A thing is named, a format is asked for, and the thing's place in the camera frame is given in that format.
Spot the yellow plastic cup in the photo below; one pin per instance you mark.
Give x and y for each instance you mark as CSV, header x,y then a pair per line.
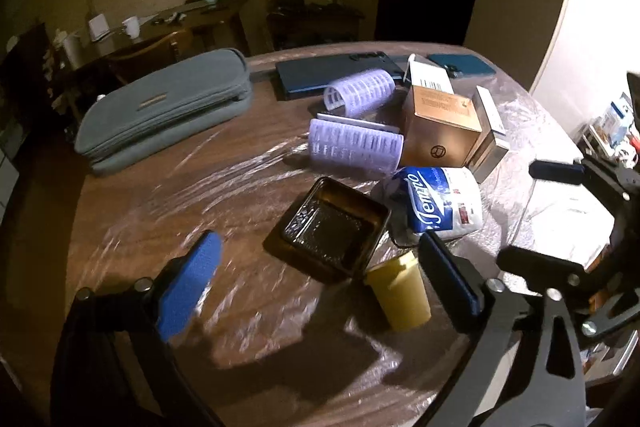
x,y
398,286

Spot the dark blue notebook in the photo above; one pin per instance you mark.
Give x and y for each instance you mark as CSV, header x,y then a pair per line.
x,y
309,76

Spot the wooden side table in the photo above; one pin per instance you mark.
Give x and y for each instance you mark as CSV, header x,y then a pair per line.
x,y
212,24

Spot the white mug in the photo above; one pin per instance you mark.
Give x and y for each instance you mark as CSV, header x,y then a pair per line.
x,y
131,27

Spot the gold cardboard box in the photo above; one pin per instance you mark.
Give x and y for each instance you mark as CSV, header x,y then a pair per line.
x,y
439,128

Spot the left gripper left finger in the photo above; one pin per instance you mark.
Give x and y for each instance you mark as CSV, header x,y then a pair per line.
x,y
90,385

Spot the purple hair roller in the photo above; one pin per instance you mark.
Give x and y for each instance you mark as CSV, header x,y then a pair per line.
x,y
360,93
359,144

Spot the white blue tissue pack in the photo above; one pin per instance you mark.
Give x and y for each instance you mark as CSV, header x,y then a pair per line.
x,y
445,201

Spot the black plastic tray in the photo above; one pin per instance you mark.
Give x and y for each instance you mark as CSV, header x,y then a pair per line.
x,y
335,228

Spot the grey zip pouch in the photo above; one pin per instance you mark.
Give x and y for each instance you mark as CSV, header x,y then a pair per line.
x,y
164,108

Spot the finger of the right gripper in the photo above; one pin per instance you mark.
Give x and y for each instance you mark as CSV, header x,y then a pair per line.
x,y
599,180
542,272

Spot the small silver white box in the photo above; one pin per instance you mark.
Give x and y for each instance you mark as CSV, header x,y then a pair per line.
x,y
492,144

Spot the white medicine box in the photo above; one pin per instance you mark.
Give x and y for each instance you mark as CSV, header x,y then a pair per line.
x,y
422,73

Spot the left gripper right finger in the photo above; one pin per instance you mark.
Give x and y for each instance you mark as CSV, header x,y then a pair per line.
x,y
544,387

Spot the blue smartphone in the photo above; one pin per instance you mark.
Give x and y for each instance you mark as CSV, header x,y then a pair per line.
x,y
462,65

